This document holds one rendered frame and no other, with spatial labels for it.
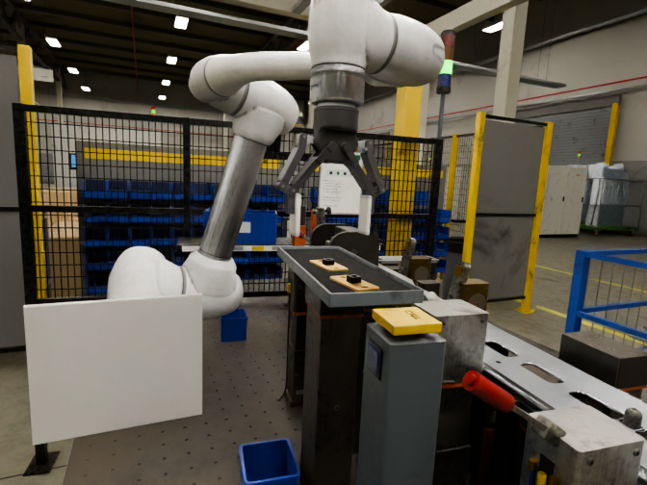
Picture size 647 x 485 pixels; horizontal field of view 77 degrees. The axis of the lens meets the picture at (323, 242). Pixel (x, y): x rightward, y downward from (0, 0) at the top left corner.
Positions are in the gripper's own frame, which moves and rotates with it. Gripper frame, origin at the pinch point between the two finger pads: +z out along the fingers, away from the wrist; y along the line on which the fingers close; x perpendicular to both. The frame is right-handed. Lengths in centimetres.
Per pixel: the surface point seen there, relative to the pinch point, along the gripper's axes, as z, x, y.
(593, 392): 22.8, 28.3, -33.3
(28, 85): -55, -237, 80
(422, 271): 23, -51, -64
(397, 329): 7.2, 29.1, 6.5
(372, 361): 12.0, 26.1, 7.3
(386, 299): 7.2, 19.2, 1.0
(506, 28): -307, -527, -626
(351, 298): 6.9, 18.4, 5.9
